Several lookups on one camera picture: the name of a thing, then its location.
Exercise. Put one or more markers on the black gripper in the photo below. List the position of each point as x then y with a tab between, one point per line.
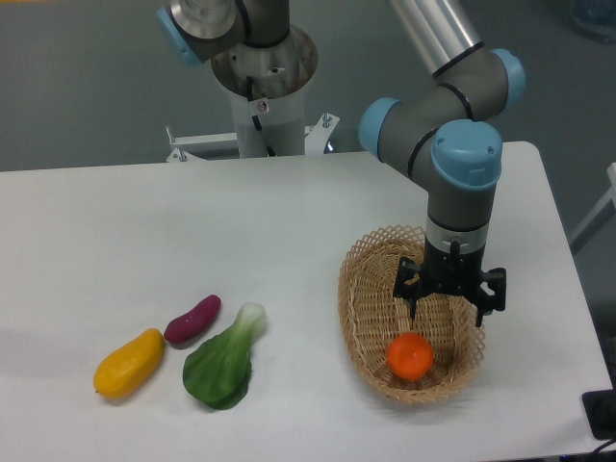
446	274

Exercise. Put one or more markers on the orange fruit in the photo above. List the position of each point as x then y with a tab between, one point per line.
410	356

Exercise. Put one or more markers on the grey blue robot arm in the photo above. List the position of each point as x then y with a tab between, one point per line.
444	144

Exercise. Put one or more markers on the woven wicker basket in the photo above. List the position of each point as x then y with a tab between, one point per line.
371	318

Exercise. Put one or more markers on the black box at edge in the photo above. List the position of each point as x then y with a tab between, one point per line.
599	408

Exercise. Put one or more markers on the green bok choy leaf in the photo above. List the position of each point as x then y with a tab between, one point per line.
218	373

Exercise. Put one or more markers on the purple sweet potato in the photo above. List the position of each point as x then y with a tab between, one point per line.
193	323

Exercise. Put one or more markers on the yellow mango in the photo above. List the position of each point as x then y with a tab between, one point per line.
124	370

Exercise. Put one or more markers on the white frame at right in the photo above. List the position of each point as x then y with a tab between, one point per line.
596	218

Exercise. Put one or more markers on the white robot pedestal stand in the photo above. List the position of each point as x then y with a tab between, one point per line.
267	90

